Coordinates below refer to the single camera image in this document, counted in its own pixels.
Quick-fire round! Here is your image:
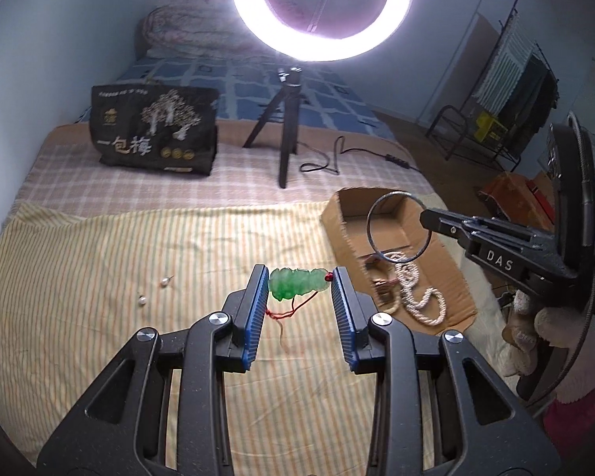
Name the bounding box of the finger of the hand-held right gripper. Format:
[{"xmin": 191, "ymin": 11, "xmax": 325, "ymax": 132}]
[
  {"xmin": 419, "ymin": 207, "xmax": 561, "ymax": 241},
  {"xmin": 453, "ymin": 230, "xmax": 561, "ymax": 259}
]

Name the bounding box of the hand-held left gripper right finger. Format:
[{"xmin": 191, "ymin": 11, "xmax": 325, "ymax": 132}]
[{"xmin": 330, "ymin": 266, "xmax": 563, "ymax": 476}]

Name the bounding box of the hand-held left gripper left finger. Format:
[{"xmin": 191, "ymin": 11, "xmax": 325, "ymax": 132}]
[{"xmin": 37, "ymin": 264, "xmax": 271, "ymax": 476}]

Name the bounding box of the green jade pendant red cord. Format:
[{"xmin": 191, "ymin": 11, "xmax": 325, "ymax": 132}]
[{"xmin": 267, "ymin": 268, "xmax": 335, "ymax": 358}]

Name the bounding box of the brown leather strap watch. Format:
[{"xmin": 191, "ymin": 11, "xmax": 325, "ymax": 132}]
[{"xmin": 362, "ymin": 255, "xmax": 401, "ymax": 308}]

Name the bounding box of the white pearl necklace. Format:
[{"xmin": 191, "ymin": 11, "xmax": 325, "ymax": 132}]
[{"xmin": 384, "ymin": 250, "xmax": 448, "ymax": 328}]

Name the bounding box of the cardboard box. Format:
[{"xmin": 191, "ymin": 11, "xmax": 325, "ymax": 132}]
[{"xmin": 320, "ymin": 186, "xmax": 478, "ymax": 330}]

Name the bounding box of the dark metal bangle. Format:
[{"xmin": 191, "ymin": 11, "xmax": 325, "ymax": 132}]
[{"xmin": 367, "ymin": 191, "xmax": 433, "ymax": 265}]

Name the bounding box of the person's right hand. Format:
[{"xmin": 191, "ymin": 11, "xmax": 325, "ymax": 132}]
[{"xmin": 501, "ymin": 288, "xmax": 551, "ymax": 378}]

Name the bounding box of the orange box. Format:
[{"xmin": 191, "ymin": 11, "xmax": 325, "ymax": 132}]
[{"xmin": 478, "ymin": 171, "xmax": 559, "ymax": 224}]

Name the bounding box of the yellow box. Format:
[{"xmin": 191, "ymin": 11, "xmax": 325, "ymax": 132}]
[{"xmin": 475, "ymin": 111, "xmax": 509, "ymax": 142}]

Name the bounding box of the dark grey garment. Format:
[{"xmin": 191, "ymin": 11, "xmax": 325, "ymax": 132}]
[{"xmin": 513, "ymin": 57, "xmax": 546, "ymax": 125}]

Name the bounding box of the dark hanging garment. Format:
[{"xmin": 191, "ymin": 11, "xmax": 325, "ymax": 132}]
[{"xmin": 538, "ymin": 67, "xmax": 560, "ymax": 130}]

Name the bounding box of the tan board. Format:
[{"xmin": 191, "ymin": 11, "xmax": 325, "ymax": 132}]
[{"xmin": 419, "ymin": 10, "xmax": 501, "ymax": 125}]

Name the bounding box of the yellow striped cloth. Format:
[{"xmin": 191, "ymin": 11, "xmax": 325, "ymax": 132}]
[{"xmin": 0, "ymin": 198, "xmax": 521, "ymax": 467}]

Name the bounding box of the white striped garment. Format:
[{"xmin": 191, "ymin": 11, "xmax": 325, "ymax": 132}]
[{"xmin": 476, "ymin": 22, "xmax": 536, "ymax": 110}]

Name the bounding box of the black tripod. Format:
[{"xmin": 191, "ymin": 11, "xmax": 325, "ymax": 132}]
[{"xmin": 242, "ymin": 66, "xmax": 304, "ymax": 189}]

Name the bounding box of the black printed bag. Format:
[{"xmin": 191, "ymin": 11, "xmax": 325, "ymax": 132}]
[{"xmin": 90, "ymin": 84, "xmax": 220, "ymax": 177}]

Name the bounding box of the blue patterned bed sheet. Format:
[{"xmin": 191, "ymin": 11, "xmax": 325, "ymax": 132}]
[{"xmin": 74, "ymin": 52, "xmax": 402, "ymax": 134}]

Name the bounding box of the black clothes rack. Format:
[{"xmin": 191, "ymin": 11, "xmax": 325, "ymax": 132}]
[{"xmin": 471, "ymin": 0, "xmax": 561, "ymax": 125}]

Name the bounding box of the pink plaid blanket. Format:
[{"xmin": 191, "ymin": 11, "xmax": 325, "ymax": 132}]
[{"xmin": 2, "ymin": 119, "xmax": 442, "ymax": 219}]

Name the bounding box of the folded floral quilt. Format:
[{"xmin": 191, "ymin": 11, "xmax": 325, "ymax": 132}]
[{"xmin": 136, "ymin": 0, "xmax": 278, "ymax": 58}]

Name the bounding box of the black power cable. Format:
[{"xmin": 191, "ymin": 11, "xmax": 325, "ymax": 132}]
[{"xmin": 297, "ymin": 136, "xmax": 392, "ymax": 175}]

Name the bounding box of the white ring light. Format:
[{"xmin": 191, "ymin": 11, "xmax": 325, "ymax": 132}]
[{"xmin": 230, "ymin": 0, "xmax": 415, "ymax": 61}]

